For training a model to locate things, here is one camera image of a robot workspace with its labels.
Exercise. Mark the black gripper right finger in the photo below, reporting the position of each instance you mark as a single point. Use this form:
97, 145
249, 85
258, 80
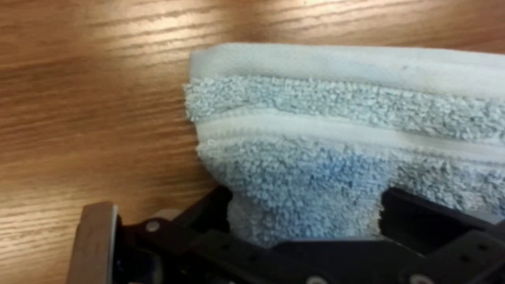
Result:
427, 218

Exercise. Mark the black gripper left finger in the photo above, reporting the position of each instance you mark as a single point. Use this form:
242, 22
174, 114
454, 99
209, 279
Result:
200, 226

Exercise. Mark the light blue towel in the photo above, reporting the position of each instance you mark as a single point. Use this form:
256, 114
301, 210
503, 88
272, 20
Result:
342, 158

